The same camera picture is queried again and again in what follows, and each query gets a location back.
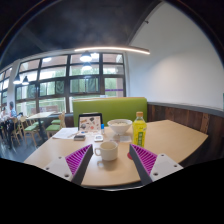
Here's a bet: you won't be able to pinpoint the person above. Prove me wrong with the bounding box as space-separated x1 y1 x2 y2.
6 101 19 149
0 106 8 125

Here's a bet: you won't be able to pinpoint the green upholstered bench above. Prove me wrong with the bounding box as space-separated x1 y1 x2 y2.
72 96 148 127

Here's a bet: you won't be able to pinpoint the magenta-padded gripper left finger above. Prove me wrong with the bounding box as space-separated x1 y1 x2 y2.
43 143 95 187

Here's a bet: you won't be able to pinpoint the black framed picture stand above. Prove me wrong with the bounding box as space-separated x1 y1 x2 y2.
77 112 104 134

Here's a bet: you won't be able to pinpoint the black pendant lamps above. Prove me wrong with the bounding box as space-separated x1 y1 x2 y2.
12 49 94 86

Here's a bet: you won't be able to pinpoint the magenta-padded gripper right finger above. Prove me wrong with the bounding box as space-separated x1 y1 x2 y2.
128 143 185 186

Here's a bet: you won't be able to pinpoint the white ceramic bowl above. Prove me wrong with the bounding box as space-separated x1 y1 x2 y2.
107 118 133 136

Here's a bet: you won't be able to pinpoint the long curved linear light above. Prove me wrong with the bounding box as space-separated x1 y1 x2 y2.
73 45 151 56

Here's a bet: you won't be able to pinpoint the white paper sheets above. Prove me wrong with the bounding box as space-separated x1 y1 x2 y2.
52 126 80 140

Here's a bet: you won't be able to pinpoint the yellow drink bottle green label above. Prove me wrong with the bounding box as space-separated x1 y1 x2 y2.
132 111 148 148

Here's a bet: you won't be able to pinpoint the wooden dining table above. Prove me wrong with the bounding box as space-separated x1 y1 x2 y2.
26 111 63 134

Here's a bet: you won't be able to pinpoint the wooden chairs with green seats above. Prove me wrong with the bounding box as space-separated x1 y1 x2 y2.
0 111 67 148

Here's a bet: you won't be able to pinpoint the black framed window wall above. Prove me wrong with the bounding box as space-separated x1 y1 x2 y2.
0 52 128 116

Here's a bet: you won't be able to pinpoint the small dark flat box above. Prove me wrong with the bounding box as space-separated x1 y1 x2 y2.
73 134 87 142

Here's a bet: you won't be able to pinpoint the white ceramic mug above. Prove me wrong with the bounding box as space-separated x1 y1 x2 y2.
94 140 119 162

